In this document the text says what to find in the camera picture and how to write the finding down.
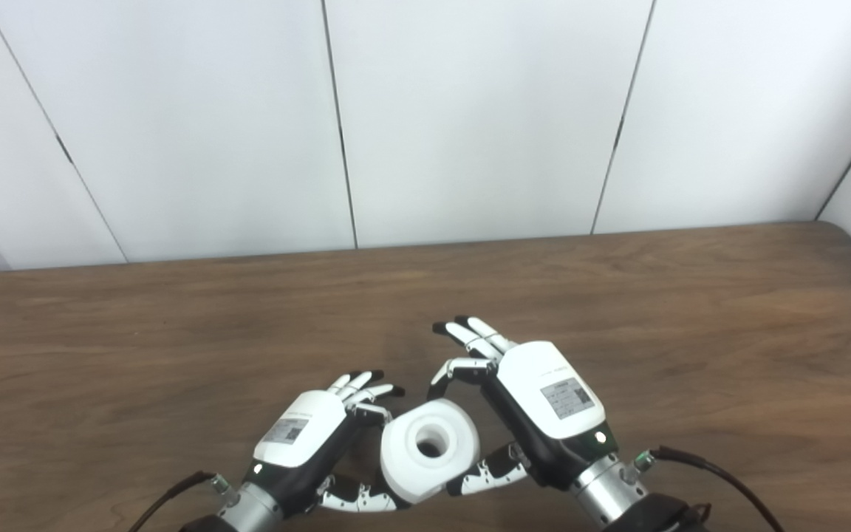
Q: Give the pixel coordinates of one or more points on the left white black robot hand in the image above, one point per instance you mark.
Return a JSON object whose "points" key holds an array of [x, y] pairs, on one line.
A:
{"points": [[300, 428]]}

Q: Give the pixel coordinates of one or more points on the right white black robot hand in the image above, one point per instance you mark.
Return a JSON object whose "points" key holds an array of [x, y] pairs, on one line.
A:
{"points": [[551, 391]]}

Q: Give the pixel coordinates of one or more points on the round white plastic piece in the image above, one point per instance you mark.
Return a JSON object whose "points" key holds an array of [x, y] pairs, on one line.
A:
{"points": [[403, 465]]}

